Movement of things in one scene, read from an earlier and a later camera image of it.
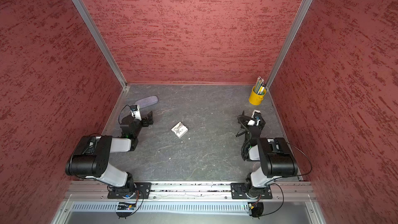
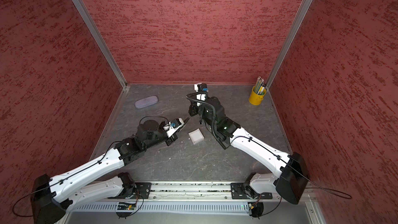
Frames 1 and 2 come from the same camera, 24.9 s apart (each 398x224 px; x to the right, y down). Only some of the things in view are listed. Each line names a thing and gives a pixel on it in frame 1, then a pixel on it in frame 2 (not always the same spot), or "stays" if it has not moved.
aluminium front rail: x=187 y=191 stays
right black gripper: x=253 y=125 to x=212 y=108
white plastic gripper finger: x=137 y=114 to x=174 y=125
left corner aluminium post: x=93 y=28 stays
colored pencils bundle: x=259 y=88 stays
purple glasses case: x=146 y=101 stays
